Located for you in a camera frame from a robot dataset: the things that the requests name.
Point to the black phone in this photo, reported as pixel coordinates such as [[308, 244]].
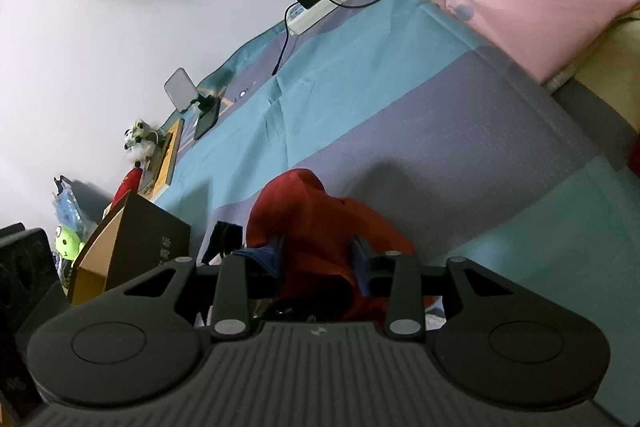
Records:
[[205, 123]]

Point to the pink pillow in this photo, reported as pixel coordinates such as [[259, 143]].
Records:
[[540, 7]]

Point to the cardboard box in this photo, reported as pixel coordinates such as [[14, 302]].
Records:
[[135, 237]]

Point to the yellow book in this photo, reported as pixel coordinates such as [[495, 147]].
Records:
[[165, 157]]

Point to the white power strip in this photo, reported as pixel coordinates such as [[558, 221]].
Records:
[[320, 7]]

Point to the red cloth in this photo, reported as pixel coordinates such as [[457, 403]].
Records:
[[310, 232]]

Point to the grey camera on stand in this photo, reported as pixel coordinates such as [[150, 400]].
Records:
[[180, 91]]

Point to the blue plastic bag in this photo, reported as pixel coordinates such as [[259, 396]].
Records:
[[67, 207]]

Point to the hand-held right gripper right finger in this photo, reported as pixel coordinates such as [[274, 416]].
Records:
[[361, 258]]

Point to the green frog toy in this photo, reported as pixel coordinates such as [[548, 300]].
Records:
[[67, 244]]

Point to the black box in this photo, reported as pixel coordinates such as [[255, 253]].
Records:
[[25, 272]]

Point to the white and green plush toy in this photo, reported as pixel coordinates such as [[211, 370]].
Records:
[[137, 141]]

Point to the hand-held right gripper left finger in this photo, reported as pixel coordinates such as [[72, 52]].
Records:
[[271, 263]]

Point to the red plush toy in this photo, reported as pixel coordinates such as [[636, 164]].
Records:
[[129, 187]]

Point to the yellow blanket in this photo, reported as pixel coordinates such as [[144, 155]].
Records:
[[615, 72]]

